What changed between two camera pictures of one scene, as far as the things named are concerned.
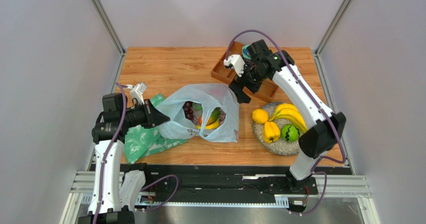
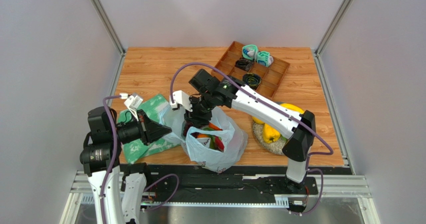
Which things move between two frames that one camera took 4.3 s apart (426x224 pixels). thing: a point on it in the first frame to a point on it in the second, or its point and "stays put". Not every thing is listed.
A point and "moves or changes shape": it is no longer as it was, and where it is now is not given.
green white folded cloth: (139, 142) stays put
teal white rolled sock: (244, 51) stays put
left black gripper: (152, 117) to (150, 130)
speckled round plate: (281, 147) stays put
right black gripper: (243, 83) to (197, 118)
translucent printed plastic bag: (210, 95) moves or changes shape
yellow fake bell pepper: (271, 132) stays put
